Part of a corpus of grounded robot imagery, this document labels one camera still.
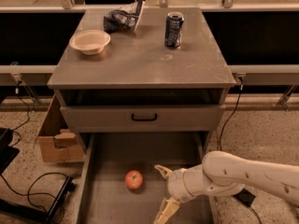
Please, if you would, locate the black power cable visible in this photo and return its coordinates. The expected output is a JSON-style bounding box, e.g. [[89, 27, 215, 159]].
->
[[218, 83, 264, 224]]

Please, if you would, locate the blue chip bag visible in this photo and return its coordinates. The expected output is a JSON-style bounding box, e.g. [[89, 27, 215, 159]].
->
[[103, 0, 144, 34]]

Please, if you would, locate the black stand with cables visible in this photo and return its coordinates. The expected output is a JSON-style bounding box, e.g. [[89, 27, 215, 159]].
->
[[0, 127, 76, 224]]

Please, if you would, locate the cardboard box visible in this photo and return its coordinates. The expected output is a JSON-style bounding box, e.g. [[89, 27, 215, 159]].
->
[[37, 96, 85, 162]]

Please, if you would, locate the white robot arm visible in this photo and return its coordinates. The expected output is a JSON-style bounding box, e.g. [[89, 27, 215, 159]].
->
[[154, 151, 299, 224]]

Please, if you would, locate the blue soda can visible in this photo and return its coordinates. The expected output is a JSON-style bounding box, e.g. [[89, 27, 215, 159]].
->
[[164, 11, 184, 49]]

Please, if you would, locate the open grey drawer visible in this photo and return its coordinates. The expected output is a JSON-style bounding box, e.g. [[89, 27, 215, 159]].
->
[[73, 132, 221, 224]]

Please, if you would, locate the white bowl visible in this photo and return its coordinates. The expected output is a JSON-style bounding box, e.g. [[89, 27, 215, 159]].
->
[[69, 30, 110, 55]]

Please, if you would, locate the grey drawer cabinet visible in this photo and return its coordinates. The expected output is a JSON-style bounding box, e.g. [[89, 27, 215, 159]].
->
[[48, 7, 235, 146]]

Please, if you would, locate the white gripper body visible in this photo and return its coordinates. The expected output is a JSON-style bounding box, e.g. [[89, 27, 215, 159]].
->
[[167, 168, 191, 203]]

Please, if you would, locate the black power adapter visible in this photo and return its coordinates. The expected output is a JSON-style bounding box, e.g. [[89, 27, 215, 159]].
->
[[235, 189, 255, 207]]

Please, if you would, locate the red apple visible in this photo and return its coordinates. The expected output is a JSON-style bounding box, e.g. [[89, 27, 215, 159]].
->
[[125, 170, 143, 190]]

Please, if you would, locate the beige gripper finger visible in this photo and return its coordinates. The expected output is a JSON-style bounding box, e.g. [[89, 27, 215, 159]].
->
[[154, 164, 173, 180], [153, 198, 180, 224]]

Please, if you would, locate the closed drawer with black handle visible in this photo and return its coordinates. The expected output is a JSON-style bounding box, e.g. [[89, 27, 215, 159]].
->
[[61, 105, 225, 133]]

